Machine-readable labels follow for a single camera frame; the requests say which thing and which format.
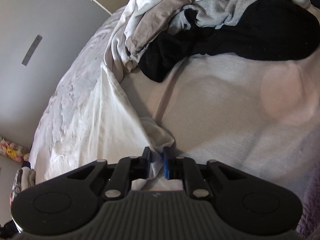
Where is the grey wall strip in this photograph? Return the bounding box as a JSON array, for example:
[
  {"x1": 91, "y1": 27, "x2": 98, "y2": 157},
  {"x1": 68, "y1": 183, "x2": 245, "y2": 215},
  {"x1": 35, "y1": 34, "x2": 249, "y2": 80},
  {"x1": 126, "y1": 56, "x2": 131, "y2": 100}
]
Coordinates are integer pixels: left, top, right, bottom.
[{"x1": 22, "y1": 35, "x2": 42, "y2": 67}]

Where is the black garment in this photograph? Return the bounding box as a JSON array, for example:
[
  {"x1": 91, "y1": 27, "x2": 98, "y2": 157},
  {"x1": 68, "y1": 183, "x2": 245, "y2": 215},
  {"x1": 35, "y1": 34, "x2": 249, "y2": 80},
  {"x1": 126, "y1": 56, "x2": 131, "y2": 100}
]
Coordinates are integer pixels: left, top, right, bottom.
[{"x1": 138, "y1": 0, "x2": 320, "y2": 83}]

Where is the bed with pink-dotted sheet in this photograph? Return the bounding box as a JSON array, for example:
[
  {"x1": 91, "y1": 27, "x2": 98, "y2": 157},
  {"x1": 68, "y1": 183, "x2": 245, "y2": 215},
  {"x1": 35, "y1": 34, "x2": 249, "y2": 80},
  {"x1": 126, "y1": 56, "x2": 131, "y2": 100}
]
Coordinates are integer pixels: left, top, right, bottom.
[{"x1": 29, "y1": 5, "x2": 320, "y2": 230}]

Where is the white sweatshirt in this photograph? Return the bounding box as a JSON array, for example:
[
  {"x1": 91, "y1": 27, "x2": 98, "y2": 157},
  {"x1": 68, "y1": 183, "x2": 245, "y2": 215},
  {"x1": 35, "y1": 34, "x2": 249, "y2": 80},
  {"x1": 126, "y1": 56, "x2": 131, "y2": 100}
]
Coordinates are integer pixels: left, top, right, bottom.
[{"x1": 50, "y1": 0, "x2": 177, "y2": 193}]

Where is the pile of mixed clothes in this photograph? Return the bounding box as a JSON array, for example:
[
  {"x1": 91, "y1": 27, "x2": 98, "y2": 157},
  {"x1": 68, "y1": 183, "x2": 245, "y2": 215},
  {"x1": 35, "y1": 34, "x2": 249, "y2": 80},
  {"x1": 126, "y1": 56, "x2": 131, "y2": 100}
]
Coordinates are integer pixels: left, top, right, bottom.
[{"x1": 125, "y1": 0, "x2": 283, "y2": 58}]

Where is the purple fluffy rug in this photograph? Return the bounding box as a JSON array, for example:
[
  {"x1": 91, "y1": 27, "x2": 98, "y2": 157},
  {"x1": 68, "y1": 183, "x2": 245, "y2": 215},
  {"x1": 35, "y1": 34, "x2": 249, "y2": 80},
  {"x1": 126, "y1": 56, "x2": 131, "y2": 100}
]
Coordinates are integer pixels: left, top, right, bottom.
[{"x1": 296, "y1": 170, "x2": 320, "y2": 240}]

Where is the column of plush toys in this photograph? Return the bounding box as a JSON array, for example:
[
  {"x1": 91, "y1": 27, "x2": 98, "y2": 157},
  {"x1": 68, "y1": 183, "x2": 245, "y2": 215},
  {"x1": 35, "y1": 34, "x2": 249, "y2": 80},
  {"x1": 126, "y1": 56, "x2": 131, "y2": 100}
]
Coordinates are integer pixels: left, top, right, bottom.
[{"x1": 0, "y1": 135, "x2": 30, "y2": 164}]

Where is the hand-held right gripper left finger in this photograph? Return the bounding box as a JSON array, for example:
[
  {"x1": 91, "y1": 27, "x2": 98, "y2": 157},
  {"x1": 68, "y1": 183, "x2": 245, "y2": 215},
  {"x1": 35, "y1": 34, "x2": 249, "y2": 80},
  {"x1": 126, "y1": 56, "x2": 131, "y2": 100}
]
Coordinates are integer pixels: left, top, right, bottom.
[{"x1": 56, "y1": 147, "x2": 152, "y2": 200}]

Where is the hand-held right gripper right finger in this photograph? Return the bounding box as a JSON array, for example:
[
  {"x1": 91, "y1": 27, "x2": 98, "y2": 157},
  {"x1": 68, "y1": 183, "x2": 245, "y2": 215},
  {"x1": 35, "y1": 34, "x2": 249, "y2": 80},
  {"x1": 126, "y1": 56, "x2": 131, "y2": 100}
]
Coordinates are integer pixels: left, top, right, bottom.
[{"x1": 163, "y1": 147, "x2": 259, "y2": 200}]

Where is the grey waffle-knit garment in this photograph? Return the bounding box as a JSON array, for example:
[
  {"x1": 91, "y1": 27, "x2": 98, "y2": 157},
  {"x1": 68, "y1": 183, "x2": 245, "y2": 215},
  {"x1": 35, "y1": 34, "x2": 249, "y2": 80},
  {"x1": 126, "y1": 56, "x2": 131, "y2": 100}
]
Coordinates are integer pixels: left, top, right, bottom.
[{"x1": 170, "y1": 0, "x2": 254, "y2": 34}]

